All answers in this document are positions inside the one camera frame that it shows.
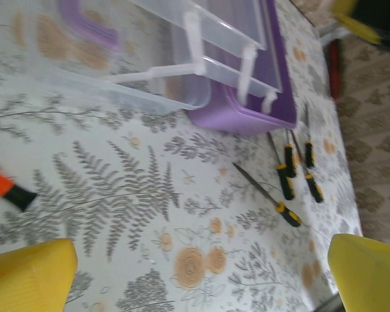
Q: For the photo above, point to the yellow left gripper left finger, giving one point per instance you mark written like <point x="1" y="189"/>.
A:
<point x="26" y="279"/>

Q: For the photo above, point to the purple and clear plastic toolbox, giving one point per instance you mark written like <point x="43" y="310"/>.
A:
<point x="256" y="113"/>

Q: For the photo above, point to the floral printed table covering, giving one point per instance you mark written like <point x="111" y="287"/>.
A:
<point x="117" y="169"/>

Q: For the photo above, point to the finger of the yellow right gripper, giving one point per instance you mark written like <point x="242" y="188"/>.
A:
<point x="344" y="6"/>
<point x="360" y="31"/>

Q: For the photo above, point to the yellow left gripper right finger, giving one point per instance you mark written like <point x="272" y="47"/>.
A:
<point x="370" y="279"/>

